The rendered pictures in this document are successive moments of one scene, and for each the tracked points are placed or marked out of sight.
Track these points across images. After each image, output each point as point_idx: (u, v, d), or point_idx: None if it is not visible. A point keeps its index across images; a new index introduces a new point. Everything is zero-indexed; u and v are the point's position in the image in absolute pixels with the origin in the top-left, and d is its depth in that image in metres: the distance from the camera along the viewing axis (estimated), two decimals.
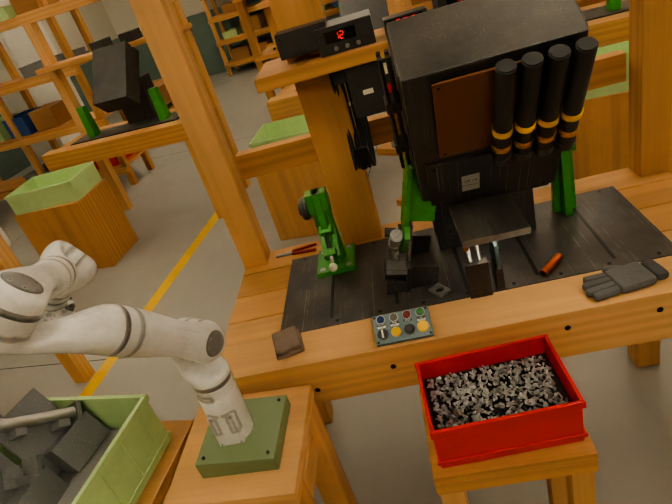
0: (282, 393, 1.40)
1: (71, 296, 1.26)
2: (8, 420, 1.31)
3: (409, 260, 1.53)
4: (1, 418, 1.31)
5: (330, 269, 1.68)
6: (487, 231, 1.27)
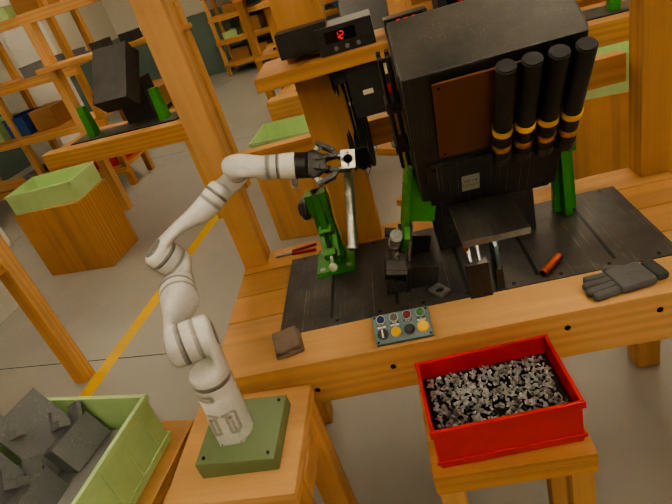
0: (282, 393, 1.40)
1: (318, 184, 1.48)
2: (345, 198, 1.59)
3: (409, 260, 1.53)
4: (350, 193, 1.59)
5: (330, 269, 1.68)
6: (487, 231, 1.27)
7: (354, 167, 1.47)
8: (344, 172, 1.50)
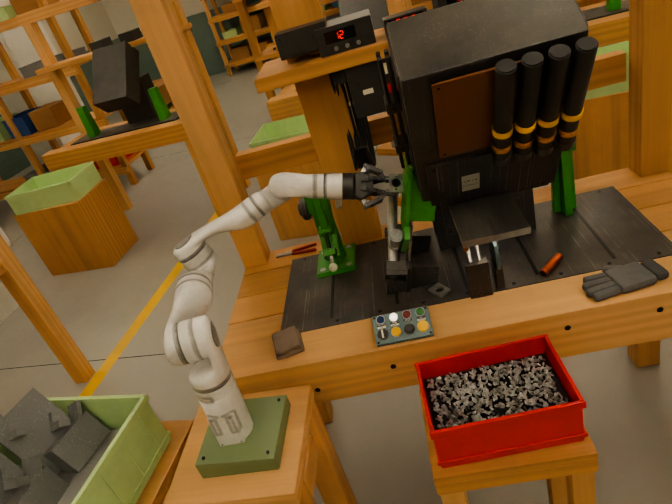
0: (282, 393, 1.40)
1: (365, 206, 1.47)
2: (388, 221, 1.59)
3: (409, 260, 1.53)
4: (393, 216, 1.58)
5: (330, 269, 1.68)
6: (487, 231, 1.27)
7: (402, 191, 1.47)
8: (391, 196, 1.50)
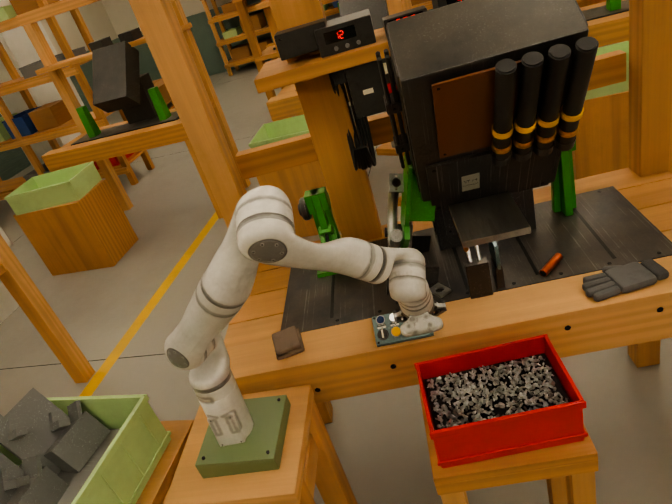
0: (282, 393, 1.40)
1: (444, 300, 1.22)
2: (388, 221, 1.59)
3: None
4: (393, 217, 1.58)
5: None
6: (487, 231, 1.27)
7: (402, 191, 1.47)
8: None
